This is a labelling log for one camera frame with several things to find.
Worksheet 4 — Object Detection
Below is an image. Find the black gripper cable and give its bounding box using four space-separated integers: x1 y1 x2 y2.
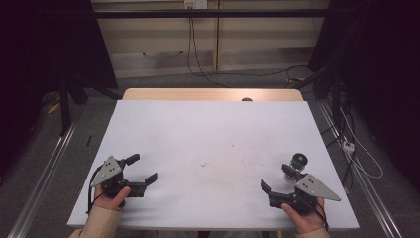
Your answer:
309 197 330 231
86 165 104 215

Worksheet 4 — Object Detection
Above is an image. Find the white floor cable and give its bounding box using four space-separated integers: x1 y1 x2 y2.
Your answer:
340 107 384 179

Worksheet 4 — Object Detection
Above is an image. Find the black hanging wall cable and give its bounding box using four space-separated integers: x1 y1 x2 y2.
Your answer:
186 16 309 89

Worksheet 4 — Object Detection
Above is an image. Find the black curtain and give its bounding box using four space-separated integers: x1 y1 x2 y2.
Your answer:
0 0 119 175
308 0 420 191

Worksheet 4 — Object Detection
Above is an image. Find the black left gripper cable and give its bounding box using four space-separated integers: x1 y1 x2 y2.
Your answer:
86 165 104 215

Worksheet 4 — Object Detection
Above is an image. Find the white table board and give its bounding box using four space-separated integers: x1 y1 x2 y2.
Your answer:
66 99 361 231

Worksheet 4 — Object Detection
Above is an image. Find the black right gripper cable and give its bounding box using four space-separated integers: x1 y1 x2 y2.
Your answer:
309 197 330 231

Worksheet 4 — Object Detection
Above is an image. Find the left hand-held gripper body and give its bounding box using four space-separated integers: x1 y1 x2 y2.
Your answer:
89 155 147 208

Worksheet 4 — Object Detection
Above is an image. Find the metal floor rail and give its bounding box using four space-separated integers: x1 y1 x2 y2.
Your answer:
6 122 79 238
316 100 404 238

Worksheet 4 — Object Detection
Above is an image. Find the spice jar with green lid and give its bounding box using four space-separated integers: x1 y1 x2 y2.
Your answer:
283 152 309 183

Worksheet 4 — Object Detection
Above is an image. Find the white wall socket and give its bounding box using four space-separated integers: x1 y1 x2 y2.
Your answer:
183 0 208 10

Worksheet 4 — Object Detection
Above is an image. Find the person's left hand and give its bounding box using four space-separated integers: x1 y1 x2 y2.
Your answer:
93 183 132 212

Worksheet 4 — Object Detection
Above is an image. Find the black horizontal bar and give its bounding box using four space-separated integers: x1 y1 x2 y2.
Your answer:
93 8 331 19

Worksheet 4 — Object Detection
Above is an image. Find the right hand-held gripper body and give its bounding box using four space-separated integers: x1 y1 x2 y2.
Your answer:
268 174 342 216

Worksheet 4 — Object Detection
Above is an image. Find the person's right hand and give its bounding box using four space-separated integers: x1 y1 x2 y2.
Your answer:
280 197 326 235

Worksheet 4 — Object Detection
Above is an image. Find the wooden table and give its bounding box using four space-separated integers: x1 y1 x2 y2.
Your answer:
122 87 304 102

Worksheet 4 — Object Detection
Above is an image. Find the black metal stand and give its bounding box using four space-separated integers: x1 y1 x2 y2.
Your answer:
58 73 122 137
290 63 346 131

